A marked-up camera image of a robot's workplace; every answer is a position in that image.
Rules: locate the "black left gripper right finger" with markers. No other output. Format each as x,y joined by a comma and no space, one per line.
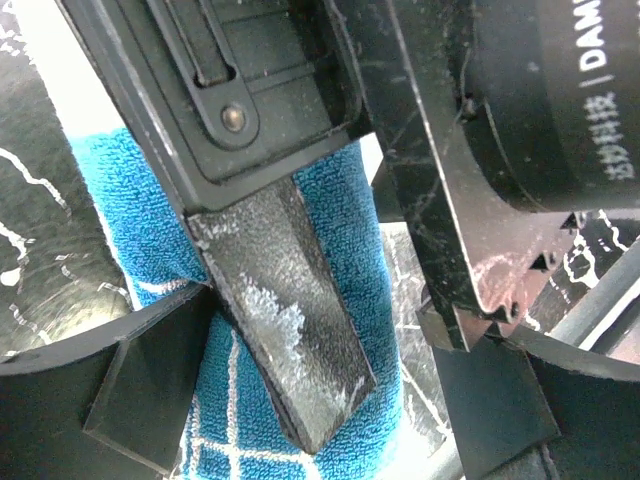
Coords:
532,407

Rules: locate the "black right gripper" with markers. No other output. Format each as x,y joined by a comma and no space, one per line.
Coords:
501,122

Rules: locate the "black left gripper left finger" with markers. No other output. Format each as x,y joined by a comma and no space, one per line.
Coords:
110,403

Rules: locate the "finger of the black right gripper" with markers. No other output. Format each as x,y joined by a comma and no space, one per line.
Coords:
265,262

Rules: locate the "teal beige Doraemon towel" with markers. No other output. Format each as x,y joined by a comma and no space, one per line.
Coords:
231,430

